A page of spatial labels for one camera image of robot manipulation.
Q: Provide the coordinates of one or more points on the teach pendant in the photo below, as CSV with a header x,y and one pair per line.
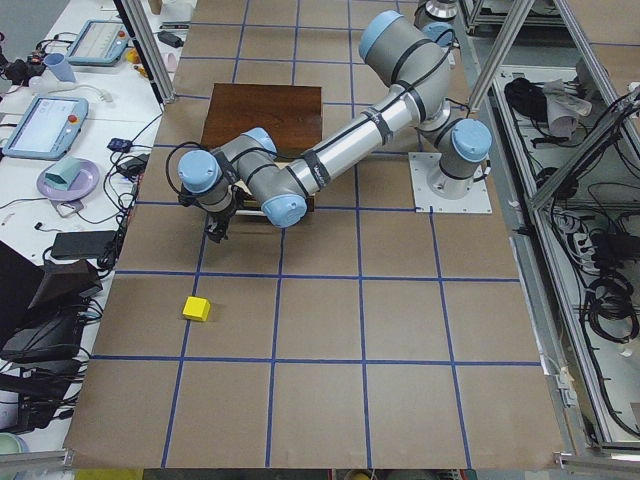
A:
x,y
100,43
48,129

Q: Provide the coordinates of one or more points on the teal box on plate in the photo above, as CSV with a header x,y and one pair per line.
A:
x,y
63,173

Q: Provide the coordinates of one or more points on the purple plate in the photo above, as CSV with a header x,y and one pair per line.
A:
x,y
84,184

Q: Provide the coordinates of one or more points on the yellow wooden block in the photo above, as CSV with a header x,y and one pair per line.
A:
x,y
196,309

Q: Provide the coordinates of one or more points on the near teach pendant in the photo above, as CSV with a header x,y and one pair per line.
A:
x,y
48,129

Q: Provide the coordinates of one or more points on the light blue cup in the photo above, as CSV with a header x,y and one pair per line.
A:
x,y
59,66

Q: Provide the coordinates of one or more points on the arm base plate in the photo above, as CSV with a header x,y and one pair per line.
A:
x,y
434,192

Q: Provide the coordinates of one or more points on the aluminium frame post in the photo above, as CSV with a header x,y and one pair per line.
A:
x,y
135,21

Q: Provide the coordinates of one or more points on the light wooden drawer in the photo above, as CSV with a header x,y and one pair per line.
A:
x,y
250,200

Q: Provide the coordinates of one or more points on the dark wooden drawer cabinet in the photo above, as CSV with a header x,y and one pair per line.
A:
x,y
291,115

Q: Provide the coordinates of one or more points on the far teach pendant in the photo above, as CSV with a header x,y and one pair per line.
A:
x,y
100,43

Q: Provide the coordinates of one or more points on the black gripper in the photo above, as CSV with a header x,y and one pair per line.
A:
x,y
220,220

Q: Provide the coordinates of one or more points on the black power adapter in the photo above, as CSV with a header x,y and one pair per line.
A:
x,y
81,245

